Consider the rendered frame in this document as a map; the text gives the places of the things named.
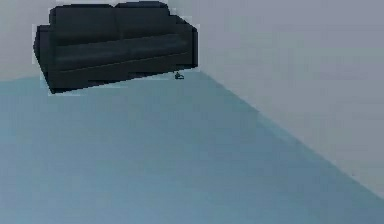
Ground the black sofa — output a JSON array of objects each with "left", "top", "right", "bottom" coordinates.
[{"left": 33, "top": 1, "right": 200, "bottom": 94}]

